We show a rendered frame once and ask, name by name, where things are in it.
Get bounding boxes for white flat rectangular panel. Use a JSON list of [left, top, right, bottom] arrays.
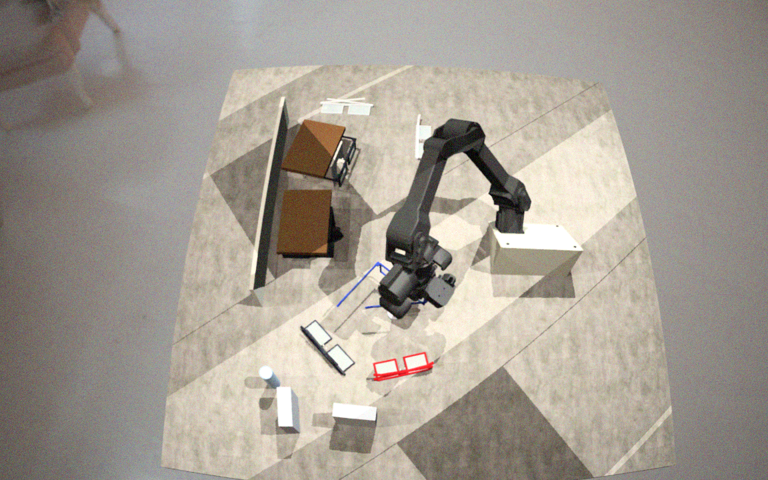
[[249, 97, 289, 307]]

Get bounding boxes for white glasses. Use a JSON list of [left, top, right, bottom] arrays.
[[321, 98, 373, 116]]

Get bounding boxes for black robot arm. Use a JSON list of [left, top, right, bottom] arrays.
[[378, 118, 531, 308]]

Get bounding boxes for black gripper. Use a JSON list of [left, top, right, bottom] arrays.
[[379, 244, 453, 319]]

